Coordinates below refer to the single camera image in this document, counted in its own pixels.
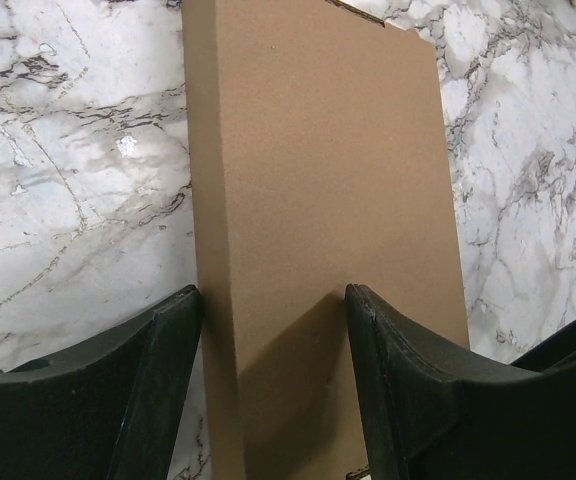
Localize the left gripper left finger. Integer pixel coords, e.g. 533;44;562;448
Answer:
0;286;203;479

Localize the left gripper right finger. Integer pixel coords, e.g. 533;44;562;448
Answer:
345;284;576;479

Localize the brown cardboard box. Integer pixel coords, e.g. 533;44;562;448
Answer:
182;1;468;479

